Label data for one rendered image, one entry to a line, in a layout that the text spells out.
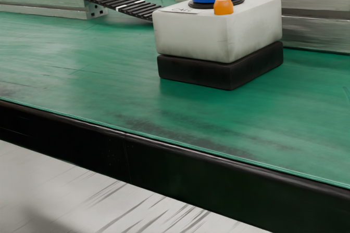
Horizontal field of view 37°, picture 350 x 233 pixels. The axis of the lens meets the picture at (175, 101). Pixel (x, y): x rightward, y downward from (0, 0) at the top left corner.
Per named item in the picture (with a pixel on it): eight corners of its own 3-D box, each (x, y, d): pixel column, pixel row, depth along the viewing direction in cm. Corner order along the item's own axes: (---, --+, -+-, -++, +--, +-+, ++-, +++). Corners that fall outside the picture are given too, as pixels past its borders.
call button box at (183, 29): (157, 78, 46) (149, 7, 44) (223, 49, 53) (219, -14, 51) (232, 92, 41) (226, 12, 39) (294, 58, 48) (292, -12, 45)
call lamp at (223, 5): (210, 14, 40) (208, -2, 40) (221, 10, 41) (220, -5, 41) (225, 15, 39) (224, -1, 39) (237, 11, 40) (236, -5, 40)
